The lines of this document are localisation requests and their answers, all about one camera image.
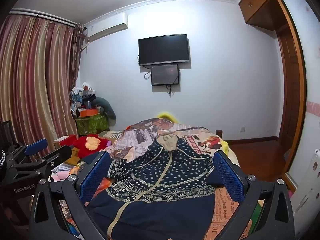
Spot pink door sticker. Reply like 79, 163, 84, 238
307, 101, 320, 117

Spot pink plush toy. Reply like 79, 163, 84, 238
51, 171, 69, 182

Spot yellow plush toy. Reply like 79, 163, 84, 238
156, 112, 180, 123

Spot striped brown curtain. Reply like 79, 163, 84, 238
0, 11, 85, 165

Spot newspaper printed blanket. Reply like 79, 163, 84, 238
57, 117, 265, 240

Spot navy patterned hooded garment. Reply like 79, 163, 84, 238
85, 133, 240, 240

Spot green cloth covered cabinet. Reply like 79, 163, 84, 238
76, 115, 110, 137

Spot grey plush pillow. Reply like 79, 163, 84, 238
92, 97, 117, 127

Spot red box with white lid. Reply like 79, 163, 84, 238
54, 135, 77, 151

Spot white air conditioner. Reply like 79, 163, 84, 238
84, 12, 129, 43

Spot pile of clothes and bags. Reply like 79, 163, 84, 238
70, 82, 100, 118

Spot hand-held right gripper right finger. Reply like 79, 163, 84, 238
213, 150, 295, 240

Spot brown cardboard box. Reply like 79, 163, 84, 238
67, 147, 83, 166

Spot small black monitor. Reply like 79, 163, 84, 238
151, 64, 180, 86

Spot wooden door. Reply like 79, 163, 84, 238
276, 0, 307, 180

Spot wooden overhead cabinet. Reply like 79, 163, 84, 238
238, 0, 290, 32

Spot white sliding wardrobe door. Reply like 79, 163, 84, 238
280, 0, 320, 230

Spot red plush toy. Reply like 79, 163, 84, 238
72, 134, 112, 159

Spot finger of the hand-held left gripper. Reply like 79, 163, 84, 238
7, 139, 48, 165
11, 145, 73, 178

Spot large black television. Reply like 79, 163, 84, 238
138, 33, 190, 67

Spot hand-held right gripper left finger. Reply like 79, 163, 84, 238
28, 151, 112, 240

